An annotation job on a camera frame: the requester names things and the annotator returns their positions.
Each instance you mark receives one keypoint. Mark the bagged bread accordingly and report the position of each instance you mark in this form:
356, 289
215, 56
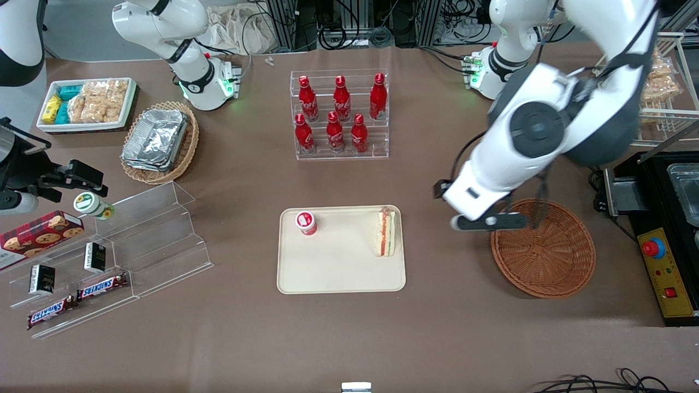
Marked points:
662, 63
658, 90

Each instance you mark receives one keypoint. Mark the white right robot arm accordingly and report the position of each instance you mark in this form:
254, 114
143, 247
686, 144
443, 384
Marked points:
164, 27

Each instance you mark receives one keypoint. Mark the stack of foil trays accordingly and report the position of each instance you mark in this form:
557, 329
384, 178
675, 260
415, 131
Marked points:
155, 139

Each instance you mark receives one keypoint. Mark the red lidded small cup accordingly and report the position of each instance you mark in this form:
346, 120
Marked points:
306, 222

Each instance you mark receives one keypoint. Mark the clear acrylic stepped shelf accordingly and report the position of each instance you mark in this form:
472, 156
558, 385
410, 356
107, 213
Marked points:
65, 256
164, 240

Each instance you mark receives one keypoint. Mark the white box edge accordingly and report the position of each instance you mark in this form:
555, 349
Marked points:
356, 387

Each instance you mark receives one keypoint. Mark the black machine housing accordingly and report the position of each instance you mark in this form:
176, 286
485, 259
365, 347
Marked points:
655, 196

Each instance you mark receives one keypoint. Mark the green lidded small cup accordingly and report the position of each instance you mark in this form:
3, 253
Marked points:
90, 203

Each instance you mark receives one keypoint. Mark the cream plastic tray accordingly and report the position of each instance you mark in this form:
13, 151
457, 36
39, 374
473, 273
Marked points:
338, 262

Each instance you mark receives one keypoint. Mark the steel pan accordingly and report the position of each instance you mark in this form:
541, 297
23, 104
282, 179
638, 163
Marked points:
688, 191

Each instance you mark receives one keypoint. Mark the oval light wicker basket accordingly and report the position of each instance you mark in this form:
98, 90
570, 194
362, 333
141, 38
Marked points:
188, 147

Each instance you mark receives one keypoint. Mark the red tartan cookie box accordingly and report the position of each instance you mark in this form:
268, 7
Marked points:
38, 236

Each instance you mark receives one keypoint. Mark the red emergency stop button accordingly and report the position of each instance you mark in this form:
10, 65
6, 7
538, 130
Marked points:
652, 248

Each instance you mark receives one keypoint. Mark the triangular sandwich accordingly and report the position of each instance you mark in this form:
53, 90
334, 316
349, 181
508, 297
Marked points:
386, 232

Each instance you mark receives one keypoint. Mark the Snickers chocolate bar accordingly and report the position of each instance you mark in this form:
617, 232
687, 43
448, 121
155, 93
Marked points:
102, 286
50, 313

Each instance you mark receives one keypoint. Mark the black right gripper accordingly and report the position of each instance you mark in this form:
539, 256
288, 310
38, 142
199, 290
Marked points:
23, 165

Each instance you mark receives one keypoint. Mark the teal snack box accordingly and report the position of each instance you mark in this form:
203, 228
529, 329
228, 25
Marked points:
70, 91
63, 113

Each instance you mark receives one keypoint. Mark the aluminium frame rack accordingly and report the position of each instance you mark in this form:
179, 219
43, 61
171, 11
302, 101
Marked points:
284, 22

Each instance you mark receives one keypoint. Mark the red cola bottle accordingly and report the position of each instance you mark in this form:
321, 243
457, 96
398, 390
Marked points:
378, 98
359, 135
335, 134
303, 135
308, 101
342, 101

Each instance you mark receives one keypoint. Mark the white rectangular snack tray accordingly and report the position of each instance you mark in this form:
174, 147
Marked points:
128, 109

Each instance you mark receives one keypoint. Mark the clear acrylic bottle rack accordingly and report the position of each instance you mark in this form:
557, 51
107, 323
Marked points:
377, 139

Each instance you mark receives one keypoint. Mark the rice cracker bag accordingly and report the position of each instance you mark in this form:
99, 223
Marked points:
94, 103
116, 98
76, 110

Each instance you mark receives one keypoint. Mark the grey metal bracket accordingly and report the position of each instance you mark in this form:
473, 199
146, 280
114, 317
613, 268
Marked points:
622, 194

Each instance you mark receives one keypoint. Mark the small black carton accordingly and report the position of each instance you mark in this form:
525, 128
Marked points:
42, 279
95, 257

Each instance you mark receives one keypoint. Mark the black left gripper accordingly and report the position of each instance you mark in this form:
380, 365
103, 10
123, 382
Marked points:
438, 191

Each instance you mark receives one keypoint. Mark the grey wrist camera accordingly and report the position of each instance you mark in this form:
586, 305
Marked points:
16, 203
491, 221

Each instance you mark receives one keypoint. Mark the round brown wicker basket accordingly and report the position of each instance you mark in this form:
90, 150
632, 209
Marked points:
546, 262

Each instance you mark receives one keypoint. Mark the yellow snack box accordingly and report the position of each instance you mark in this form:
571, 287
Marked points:
52, 108

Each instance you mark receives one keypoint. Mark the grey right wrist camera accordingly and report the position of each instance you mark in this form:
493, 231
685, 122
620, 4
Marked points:
16, 203

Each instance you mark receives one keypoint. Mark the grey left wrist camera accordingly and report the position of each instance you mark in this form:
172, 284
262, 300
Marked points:
491, 221

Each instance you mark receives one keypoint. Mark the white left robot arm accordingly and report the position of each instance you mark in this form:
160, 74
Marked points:
546, 98

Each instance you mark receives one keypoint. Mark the yellow control panel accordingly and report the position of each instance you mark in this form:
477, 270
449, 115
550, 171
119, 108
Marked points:
674, 273

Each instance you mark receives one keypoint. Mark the beige cloth bag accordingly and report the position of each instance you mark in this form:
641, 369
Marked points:
240, 30

